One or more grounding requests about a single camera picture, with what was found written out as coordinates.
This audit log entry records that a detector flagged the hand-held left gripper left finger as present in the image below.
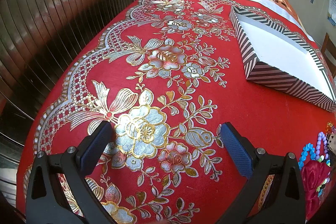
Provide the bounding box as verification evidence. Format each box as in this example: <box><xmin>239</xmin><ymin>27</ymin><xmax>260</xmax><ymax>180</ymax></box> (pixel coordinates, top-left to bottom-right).
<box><xmin>26</xmin><ymin>120</ymin><xmax>116</xmax><ymax>224</ymax></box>

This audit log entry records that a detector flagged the brown slatted wooden door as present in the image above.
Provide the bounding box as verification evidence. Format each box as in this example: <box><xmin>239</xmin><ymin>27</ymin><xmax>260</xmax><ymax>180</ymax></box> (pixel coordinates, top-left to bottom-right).
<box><xmin>0</xmin><ymin>0</ymin><xmax>147</xmax><ymax>151</ymax></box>

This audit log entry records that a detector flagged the red embroidered floral tablecloth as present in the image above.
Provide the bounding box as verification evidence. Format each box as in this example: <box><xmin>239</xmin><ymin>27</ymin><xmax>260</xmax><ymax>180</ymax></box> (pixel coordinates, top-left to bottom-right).
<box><xmin>16</xmin><ymin>0</ymin><xmax>336</xmax><ymax>224</ymax></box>

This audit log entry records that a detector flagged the blue bead bracelet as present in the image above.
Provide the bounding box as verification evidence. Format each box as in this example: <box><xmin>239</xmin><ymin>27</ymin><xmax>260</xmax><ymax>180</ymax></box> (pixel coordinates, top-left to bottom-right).
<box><xmin>299</xmin><ymin>143</ymin><xmax>317</xmax><ymax>170</ymax></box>

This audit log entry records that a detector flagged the green flower hair tie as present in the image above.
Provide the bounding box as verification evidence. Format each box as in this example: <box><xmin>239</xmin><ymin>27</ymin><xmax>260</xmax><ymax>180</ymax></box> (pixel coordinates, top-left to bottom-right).
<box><xmin>316</xmin><ymin>176</ymin><xmax>328</xmax><ymax>197</ymax></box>

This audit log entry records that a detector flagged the wooden chair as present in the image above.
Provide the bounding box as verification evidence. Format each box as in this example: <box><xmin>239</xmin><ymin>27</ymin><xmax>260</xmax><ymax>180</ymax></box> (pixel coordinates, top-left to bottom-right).
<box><xmin>322</xmin><ymin>32</ymin><xmax>336</xmax><ymax>75</ymax></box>

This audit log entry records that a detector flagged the red satin scrunchie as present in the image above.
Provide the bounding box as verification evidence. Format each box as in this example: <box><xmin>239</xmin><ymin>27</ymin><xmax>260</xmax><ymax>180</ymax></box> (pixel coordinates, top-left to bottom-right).
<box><xmin>300</xmin><ymin>160</ymin><xmax>332</xmax><ymax>219</ymax></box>

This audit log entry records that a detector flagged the purple bead bracelet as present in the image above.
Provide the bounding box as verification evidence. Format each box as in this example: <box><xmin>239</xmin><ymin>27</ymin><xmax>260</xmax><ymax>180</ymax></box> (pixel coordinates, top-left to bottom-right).
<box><xmin>317</xmin><ymin>132</ymin><xmax>329</xmax><ymax>154</ymax></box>

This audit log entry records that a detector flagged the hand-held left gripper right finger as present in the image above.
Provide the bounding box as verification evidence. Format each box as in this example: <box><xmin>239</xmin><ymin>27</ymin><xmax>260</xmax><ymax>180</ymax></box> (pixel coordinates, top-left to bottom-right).
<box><xmin>215</xmin><ymin>122</ymin><xmax>307</xmax><ymax>224</ymax></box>

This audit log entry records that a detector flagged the wall calendar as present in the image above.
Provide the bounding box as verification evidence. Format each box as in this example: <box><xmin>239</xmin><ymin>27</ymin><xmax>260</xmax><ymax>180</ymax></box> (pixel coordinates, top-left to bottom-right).
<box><xmin>328</xmin><ymin>0</ymin><xmax>336</xmax><ymax>28</ymax></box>

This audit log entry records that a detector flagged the striped cardboard box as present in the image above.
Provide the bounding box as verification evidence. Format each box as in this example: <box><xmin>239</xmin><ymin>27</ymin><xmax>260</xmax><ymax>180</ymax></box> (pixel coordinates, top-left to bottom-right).
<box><xmin>229</xmin><ymin>6</ymin><xmax>336</xmax><ymax>111</ymax></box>

